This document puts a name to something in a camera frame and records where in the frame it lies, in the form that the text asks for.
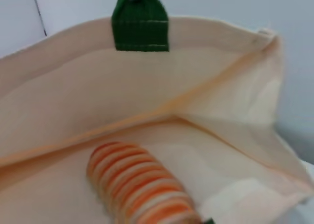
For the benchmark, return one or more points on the orange striped long bread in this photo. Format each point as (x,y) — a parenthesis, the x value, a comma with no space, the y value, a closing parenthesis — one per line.
(137,179)

